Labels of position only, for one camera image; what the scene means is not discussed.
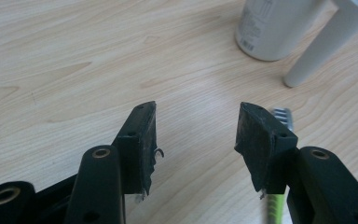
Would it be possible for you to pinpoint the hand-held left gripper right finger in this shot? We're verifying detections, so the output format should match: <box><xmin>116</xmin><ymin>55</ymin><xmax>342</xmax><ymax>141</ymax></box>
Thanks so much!
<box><xmin>234</xmin><ymin>101</ymin><xmax>299</xmax><ymax>195</ymax></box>

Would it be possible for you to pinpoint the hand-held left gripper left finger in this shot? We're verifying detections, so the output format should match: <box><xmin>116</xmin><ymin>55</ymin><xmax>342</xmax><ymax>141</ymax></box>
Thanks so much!
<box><xmin>111</xmin><ymin>100</ymin><xmax>158</xmax><ymax>197</ymax></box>

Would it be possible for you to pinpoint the green handled toothbrush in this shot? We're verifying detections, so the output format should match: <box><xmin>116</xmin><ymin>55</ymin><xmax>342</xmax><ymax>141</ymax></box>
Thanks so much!
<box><xmin>264</xmin><ymin>106</ymin><xmax>295</xmax><ymax>224</ymax></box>

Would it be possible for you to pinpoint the tall white cup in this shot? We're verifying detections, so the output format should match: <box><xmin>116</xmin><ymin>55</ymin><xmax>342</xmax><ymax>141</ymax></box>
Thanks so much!
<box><xmin>282</xmin><ymin>0</ymin><xmax>358</xmax><ymax>89</ymax></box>

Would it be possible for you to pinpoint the white plastic bottle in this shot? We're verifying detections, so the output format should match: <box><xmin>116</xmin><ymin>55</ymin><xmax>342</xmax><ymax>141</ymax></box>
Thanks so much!
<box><xmin>234</xmin><ymin>0</ymin><xmax>328</xmax><ymax>63</ymax></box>

